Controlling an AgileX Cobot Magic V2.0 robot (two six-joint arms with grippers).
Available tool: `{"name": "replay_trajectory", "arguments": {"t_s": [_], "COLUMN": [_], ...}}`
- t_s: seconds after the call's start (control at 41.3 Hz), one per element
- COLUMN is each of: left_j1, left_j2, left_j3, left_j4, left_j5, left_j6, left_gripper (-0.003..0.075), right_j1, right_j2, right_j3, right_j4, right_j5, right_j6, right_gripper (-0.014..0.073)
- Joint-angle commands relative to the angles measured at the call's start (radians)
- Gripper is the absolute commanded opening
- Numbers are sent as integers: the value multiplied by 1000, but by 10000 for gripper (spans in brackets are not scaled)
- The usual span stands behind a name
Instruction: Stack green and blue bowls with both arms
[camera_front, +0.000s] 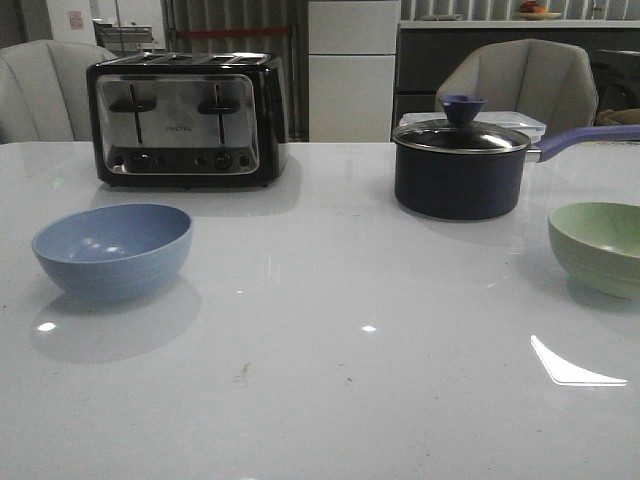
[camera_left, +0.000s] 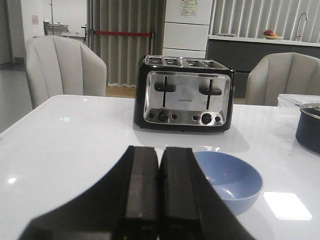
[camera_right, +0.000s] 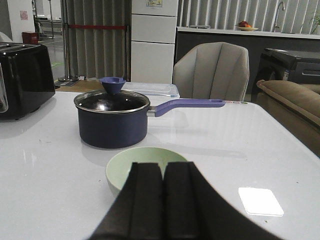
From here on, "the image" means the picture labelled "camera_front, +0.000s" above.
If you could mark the dark blue saucepan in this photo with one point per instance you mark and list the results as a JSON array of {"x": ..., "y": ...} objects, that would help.
[{"x": 481, "y": 186}]

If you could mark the green bowl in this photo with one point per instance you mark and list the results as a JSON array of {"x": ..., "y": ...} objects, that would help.
[{"x": 598, "y": 244}]

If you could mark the right beige armchair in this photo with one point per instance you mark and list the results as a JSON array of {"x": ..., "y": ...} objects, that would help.
[{"x": 548, "y": 81}]

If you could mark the plate of fruit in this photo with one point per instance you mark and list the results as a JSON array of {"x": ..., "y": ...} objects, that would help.
[{"x": 531, "y": 10}]

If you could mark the black and chrome toaster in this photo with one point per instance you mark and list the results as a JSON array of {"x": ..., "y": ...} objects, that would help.
[{"x": 189, "y": 120}]

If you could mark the glass lid with blue knob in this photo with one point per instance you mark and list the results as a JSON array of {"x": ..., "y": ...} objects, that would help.
[{"x": 460, "y": 132}]

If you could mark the grey counter cabinet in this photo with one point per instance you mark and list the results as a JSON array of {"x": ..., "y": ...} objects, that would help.
[{"x": 429, "y": 51}]

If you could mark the left beige armchair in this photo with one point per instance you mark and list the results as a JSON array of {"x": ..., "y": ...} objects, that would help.
[{"x": 44, "y": 91}]

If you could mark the blue bowl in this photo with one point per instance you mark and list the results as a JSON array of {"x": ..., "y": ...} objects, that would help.
[{"x": 115, "y": 253}]

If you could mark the beige armchair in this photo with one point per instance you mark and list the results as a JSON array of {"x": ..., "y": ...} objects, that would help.
[
  {"x": 44, "y": 91},
  {"x": 548, "y": 81}
]

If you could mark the clear plastic container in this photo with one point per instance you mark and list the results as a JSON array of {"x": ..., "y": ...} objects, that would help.
[{"x": 507, "y": 119}]

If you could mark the white refrigerator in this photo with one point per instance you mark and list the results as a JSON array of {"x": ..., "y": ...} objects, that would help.
[{"x": 351, "y": 60}]

